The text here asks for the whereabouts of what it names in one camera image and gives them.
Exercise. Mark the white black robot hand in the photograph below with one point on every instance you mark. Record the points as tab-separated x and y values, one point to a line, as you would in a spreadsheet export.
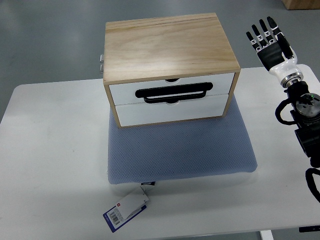
275	52

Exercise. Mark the black drawer handle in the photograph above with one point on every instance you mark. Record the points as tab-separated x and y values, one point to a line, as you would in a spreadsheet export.
174	93

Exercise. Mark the white drawer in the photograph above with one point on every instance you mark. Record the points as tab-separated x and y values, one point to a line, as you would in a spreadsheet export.
125	93
144	113

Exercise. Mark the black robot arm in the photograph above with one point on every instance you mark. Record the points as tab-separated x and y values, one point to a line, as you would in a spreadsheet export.
306	115

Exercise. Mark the wooden drawer cabinet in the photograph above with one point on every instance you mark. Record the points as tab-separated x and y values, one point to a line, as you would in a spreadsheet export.
166	48

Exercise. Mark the cardboard box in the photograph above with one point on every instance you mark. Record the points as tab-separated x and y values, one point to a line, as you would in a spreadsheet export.
301	4

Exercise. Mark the blue mesh cushion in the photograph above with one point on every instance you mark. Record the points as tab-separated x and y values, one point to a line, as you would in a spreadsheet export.
180	150

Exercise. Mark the black table control panel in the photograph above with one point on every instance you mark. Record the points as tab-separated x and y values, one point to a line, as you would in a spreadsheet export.
307	229

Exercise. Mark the white table leg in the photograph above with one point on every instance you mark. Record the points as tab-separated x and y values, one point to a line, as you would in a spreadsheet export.
266	235

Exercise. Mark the white blue product tag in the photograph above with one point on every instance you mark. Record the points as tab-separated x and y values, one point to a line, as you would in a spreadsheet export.
126	209

